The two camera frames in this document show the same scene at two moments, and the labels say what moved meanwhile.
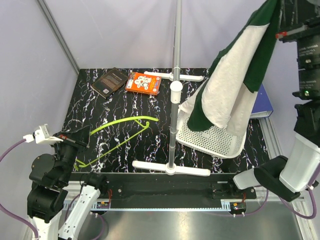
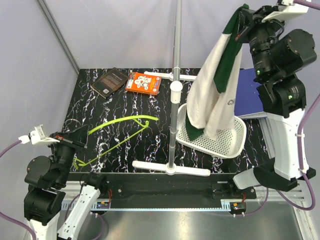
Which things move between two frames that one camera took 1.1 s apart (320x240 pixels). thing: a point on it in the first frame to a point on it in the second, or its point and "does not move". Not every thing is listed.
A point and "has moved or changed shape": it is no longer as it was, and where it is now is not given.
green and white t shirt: (225, 98) has moved or changed shape
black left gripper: (80, 140) does not move
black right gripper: (300, 19) to (247, 17)
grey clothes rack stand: (176, 94) does not move
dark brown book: (108, 84) does not move
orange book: (143, 83) does not move
